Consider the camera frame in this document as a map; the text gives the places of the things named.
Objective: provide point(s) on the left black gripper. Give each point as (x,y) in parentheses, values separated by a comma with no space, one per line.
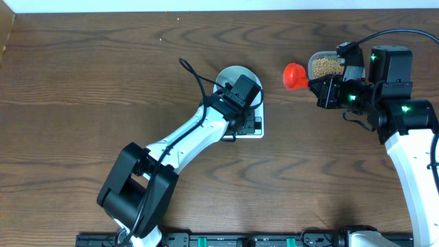
(250,127)

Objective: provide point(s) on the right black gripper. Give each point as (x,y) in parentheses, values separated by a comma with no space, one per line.
(326,99)

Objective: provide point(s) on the red plastic measuring scoop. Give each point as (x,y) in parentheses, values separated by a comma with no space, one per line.
(295,77)

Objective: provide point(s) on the grey round bowl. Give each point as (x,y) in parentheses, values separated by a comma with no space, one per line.
(232,73)

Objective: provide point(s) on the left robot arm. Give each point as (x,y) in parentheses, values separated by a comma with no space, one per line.
(140,185)

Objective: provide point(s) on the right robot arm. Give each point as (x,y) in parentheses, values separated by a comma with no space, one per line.
(407,127)

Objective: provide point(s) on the white digital kitchen scale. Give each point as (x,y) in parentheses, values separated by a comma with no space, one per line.
(259,123)

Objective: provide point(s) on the soybeans pile in container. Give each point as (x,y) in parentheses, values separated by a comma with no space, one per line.
(322,67)

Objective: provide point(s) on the clear plastic soybean container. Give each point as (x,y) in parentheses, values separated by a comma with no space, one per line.
(332,55)

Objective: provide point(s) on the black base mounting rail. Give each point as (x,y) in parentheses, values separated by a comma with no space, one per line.
(187,240)

